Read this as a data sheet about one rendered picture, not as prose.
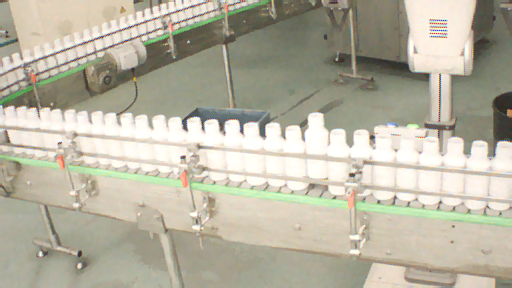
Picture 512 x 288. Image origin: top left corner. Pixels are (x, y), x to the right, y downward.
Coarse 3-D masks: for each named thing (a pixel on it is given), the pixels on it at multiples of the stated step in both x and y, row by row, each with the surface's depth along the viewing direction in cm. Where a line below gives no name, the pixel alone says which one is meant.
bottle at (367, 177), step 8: (360, 136) 135; (368, 136) 136; (360, 144) 136; (368, 144) 137; (352, 152) 138; (360, 152) 136; (368, 152) 136; (368, 168) 138; (368, 176) 139; (368, 192) 141
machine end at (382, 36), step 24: (360, 0) 507; (384, 0) 490; (480, 0) 532; (360, 24) 518; (384, 24) 500; (408, 24) 483; (480, 24) 544; (336, 48) 548; (360, 48) 529; (384, 48) 511
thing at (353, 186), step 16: (192, 144) 152; (64, 160) 168; (192, 160) 152; (176, 176) 146; (352, 176) 130; (192, 192) 153; (352, 192) 130; (80, 208) 175; (192, 208) 154; (208, 208) 159; (352, 208) 133; (352, 224) 135; (352, 240) 137; (352, 256) 140
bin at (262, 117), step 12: (204, 108) 223; (216, 108) 220; (228, 108) 219; (204, 120) 225; (228, 120) 221; (240, 120) 219; (252, 120) 216; (264, 120) 208; (240, 132) 221; (264, 132) 209
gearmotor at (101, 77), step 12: (120, 48) 289; (132, 48) 292; (144, 48) 297; (108, 60) 286; (120, 60) 286; (132, 60) 288; (144, 60) 299; (96, 72) 278; (108, 72) 282; (96, 84) 282; (108, 84) 285
